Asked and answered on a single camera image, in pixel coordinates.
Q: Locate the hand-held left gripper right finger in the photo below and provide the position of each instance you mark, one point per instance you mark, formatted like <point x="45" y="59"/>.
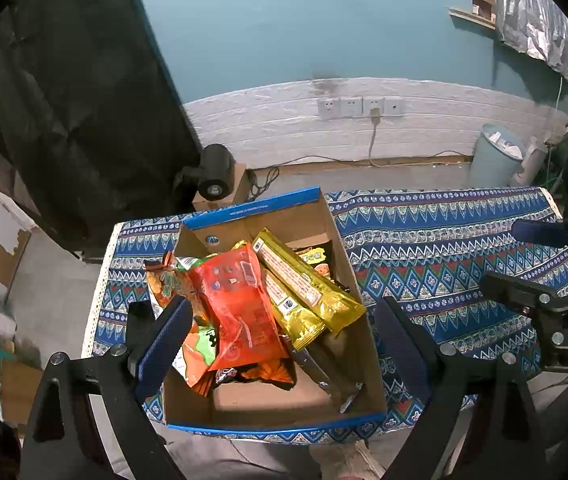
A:
<point x="404" y="345"/>

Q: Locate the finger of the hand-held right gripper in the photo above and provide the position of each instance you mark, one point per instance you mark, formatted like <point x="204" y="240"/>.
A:
<point x="514" y="290"/>
<point x="539" y="232"/>

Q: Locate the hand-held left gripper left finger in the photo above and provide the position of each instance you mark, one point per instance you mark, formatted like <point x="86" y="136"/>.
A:
<point x="164" y="350"/>

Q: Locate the orange white green snack packet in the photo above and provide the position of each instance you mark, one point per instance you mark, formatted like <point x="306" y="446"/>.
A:
<point x="199" y="352"/>

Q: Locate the orange snack packet with figures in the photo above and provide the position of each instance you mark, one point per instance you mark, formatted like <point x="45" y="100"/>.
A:
<point x="164" y="282"/>

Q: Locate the red-orange snack packet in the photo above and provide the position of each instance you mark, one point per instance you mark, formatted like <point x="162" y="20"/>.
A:
<point x="234" y="310"/>

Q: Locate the dark silver snack packet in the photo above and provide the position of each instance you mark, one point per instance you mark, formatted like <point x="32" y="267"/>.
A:
<point x="321" y="375"/>

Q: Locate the gold snack packet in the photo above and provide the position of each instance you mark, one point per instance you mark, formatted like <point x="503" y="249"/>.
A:
<point x="291" y="312"/>
<point x="309" y="285"/>

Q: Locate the blue-sided cardboard box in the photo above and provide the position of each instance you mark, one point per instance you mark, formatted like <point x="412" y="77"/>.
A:
<point x="264" y="405"/>

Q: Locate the black and yellow snack packet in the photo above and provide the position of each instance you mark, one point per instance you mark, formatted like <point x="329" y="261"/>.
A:
<point x="319" y="260"/>

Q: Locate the blue patterned tablecloth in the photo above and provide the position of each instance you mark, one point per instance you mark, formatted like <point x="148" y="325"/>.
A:
<point x="439" y="270"/>

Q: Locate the grey-blue trash bin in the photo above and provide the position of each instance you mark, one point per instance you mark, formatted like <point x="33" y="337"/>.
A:
<point x="489" y="165"/>

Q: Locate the flat cardboard piece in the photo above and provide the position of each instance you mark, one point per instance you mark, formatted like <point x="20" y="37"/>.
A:
<point x="19" y="390"/>

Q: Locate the small brown cardboard box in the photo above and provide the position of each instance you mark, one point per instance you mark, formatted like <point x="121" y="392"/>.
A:
<point x="239" y="185"/>

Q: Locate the silver foil curtain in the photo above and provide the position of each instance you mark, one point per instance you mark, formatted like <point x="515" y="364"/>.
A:
<point x="529" y="15"/>

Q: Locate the wooden window sill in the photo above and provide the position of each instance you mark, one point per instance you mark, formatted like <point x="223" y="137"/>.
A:
<point x="471" y="16"/>

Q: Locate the black fabric softbox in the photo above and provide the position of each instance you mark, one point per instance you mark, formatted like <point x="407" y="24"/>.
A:
<point x="89" y="110"/>

